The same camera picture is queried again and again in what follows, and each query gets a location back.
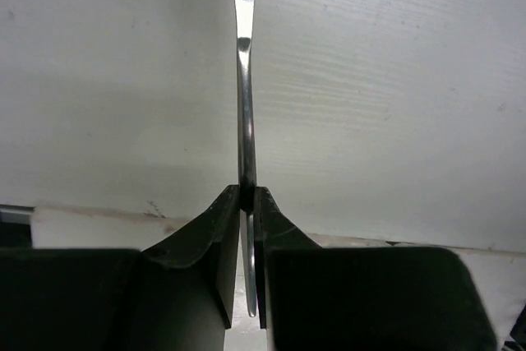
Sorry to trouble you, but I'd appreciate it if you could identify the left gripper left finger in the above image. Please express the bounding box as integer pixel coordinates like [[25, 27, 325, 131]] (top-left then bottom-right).
[[1, 185, 239, 350]]

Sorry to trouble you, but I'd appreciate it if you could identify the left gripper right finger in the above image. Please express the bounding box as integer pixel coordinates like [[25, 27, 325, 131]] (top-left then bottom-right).
[[252, 187, 510, 350]]

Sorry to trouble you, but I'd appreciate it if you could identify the copper handled knife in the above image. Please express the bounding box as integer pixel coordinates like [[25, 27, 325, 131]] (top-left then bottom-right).
[[234, 0, 257, 317]]

